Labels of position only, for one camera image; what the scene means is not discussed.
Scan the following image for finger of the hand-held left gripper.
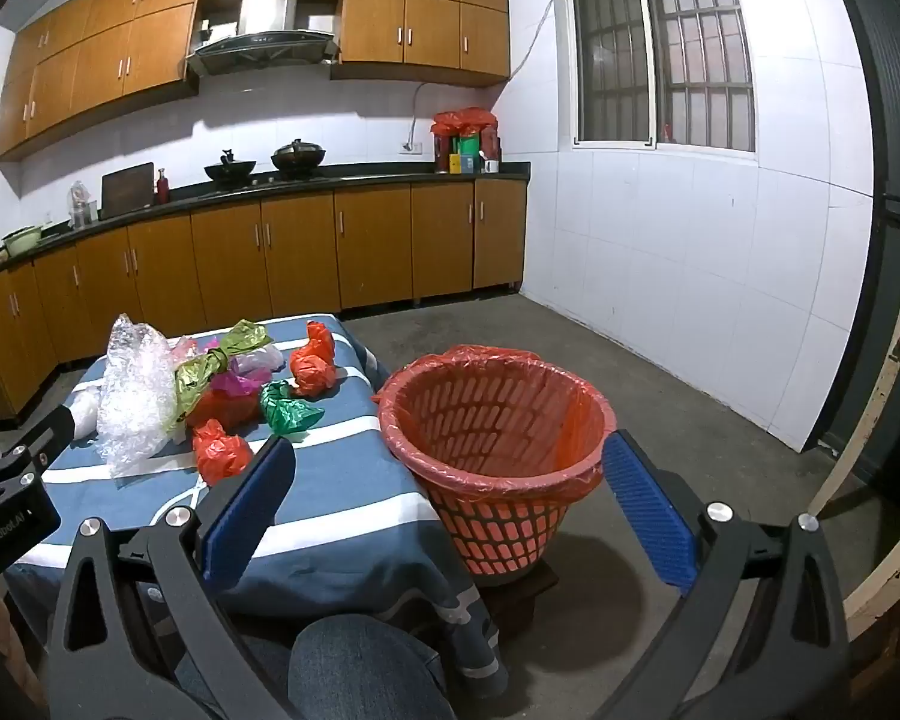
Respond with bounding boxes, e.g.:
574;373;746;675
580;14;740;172
0;405;76;467

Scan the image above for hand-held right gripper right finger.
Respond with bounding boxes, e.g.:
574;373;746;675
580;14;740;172
600;429;852;720

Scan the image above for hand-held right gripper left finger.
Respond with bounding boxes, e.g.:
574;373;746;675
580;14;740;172
45;433;297;720

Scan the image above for large red plastic bag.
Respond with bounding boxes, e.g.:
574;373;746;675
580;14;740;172
187;388;265;432

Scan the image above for red plastic basket with liner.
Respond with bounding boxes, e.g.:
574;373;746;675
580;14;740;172
375;345;617;578

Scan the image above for clear bubble wrap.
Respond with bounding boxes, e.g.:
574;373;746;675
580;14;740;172
96;313;179;479

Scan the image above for blue striped tablecloth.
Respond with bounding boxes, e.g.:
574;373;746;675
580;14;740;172
4;313;511;698

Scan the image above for pink plastic bag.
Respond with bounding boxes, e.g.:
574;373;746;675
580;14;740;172
210;367;271;397

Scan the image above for green and gold plastic bag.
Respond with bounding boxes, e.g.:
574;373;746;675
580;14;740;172
172;320;278;428

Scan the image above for small red plastic bag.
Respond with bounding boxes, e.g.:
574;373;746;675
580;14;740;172
290;320;338;398

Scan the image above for green pot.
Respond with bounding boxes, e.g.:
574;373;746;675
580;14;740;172
1;225;46;256

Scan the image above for person's leg in jeans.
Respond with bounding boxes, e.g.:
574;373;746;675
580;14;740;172
176;613;458;720

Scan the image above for dark wooden cutting board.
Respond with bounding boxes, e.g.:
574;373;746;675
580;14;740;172
101;162;156;215

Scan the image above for wooden lower kitchen cabinets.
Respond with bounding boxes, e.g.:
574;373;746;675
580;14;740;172
0;163;532;421

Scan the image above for wooden kitchen cabinets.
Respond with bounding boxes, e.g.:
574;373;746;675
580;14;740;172
0;0;511;161
0;163;532;421

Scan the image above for black wok with lid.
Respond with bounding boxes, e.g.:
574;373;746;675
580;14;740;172
271;139;327;173

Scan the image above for red bag on containers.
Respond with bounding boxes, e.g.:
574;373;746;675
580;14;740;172
431;108;498;137

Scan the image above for steel range hood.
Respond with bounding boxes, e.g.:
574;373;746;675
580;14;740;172
187;0;340;77

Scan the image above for dark door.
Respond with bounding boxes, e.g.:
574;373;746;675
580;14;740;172
825;0;900;526

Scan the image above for barred window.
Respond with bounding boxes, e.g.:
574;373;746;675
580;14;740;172
551;0;758;158

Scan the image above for wooden upper kitchen cabinets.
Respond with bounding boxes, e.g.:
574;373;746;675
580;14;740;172
0;0;511;161

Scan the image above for wooden chair frame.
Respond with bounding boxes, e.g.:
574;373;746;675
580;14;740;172
806;250;900;642

